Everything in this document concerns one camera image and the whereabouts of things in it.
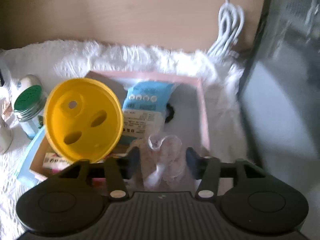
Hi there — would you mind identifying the clear plastic bag of items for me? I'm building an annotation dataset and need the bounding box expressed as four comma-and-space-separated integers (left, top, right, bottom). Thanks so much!
129, 133, 195, 192

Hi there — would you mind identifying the white coiled cable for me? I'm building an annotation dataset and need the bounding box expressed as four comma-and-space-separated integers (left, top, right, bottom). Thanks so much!
206, 0, 246, 58

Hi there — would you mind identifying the black curved monitor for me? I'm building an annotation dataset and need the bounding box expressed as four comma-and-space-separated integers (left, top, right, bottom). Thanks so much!
236, 0, 320, 181

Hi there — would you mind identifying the light blue box lid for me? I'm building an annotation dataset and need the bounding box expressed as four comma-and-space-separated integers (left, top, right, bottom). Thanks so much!
15, 127, 45, 188

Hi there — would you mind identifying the pink storage box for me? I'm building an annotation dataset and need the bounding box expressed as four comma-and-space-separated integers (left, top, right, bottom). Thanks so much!
29, 71, 210, 181

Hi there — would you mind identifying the silver lid cotton pad jar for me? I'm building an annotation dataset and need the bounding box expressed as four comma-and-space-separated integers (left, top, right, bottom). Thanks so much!
17, 74, 42, 91

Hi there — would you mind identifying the white woven table cloth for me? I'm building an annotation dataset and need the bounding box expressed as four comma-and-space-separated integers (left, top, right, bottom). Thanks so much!
0, 38, 253, 240

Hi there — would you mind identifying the blue and white packet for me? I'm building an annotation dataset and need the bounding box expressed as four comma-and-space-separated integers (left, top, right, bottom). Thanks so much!
119, 81, 178, 146

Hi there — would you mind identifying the green lid glass jar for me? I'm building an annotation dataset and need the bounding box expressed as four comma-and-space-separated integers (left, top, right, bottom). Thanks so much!
14, 85, 47, 140

